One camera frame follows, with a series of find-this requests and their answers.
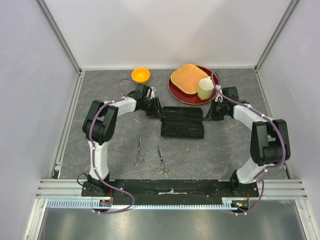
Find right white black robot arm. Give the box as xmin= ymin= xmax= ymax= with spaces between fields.
xmin=203 ymin=87 xmax=291 ymax=197

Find right aluminium corner post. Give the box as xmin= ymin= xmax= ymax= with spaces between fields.
xmin=254 ymin=0 xmax=301 ymax=71

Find aluminium corner post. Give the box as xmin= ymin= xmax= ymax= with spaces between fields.
xmin=34 ymin=0 xmax=83 ymax=74
xmin=254 ymin=0 xmax=301 ymax=71

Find silver scissors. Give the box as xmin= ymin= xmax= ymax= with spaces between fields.
xmin=133 ymin=137 xmax=145 ymax=167
xmin=156 ymin=145 xmax=169 ymax=177

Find woven bamboo basket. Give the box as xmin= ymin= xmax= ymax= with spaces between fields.
xmin=170 ymin=63 xmax=209 ymax=95

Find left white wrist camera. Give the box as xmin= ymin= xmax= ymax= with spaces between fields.
xmin=146 ymin=87 xmax=157 ymax=99

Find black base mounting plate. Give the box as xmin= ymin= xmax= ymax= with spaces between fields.
xmin=81 ymin=178 xmax=260 ymax=200

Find left aluminium corner post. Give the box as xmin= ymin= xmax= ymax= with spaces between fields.
xmin=34 ymin=0 xmax=83 ymax=74

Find pale green cup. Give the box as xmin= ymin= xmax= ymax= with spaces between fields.
xmin=197 ymin=78 xmax=214 ymax=100

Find aluminium front frame rail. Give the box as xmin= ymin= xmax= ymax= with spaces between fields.
xmin=36 ymin=179 xmax=308 ymax=200

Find light blue cable duct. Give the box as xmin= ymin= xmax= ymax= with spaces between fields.
xmin=46 ymin=198 xmax=239 ymax=210

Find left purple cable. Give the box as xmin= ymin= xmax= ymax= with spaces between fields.
xmin=90 ymin=78 xmax=136 ymax=215

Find orange bowl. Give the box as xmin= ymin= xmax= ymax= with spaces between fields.
xmin=131 ymin=67 xmax=151 ymax=84

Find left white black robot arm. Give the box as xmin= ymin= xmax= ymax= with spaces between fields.
xmin=82 ymin=83 xmax=165 ymax=197

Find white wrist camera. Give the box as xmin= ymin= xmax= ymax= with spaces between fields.
xmin=214 ymin=85 xmax=224 ymax=103
xmin=146 ymin=87 xmax=157 ymax=99

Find black zip tool case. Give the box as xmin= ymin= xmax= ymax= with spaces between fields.
xmin=160 ymin=106 xmax=205 ymax=139

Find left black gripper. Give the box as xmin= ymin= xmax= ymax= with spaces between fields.
xmin=142 ymin=97 xmax=167 ymax=121

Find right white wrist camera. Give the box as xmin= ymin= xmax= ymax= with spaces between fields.
xmin=214 ymin=85 xmax=224 ymax=103

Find red round tray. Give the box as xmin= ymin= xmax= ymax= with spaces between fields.
xmin=168 ymin=65 xmax=219 ymax=105

